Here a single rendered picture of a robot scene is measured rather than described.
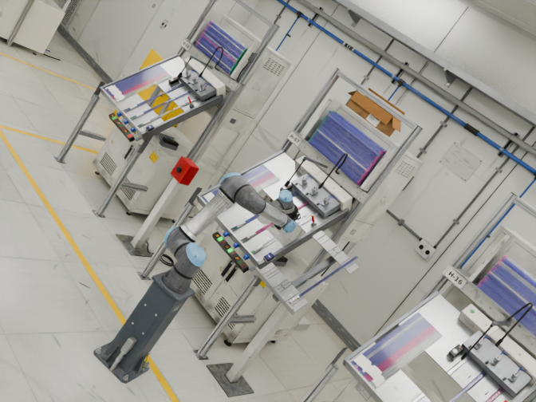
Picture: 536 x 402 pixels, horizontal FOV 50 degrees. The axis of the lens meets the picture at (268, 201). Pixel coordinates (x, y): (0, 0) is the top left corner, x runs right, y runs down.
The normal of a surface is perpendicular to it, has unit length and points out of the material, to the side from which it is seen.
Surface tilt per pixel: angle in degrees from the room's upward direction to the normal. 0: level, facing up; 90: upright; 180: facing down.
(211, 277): 90
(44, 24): 90
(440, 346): 44
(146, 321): 90
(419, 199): 90
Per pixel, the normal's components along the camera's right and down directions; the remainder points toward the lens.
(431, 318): 0.00, -0.67
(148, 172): -0.58, -0.15
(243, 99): 0.60, 0.60
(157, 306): -0.34, 0.05
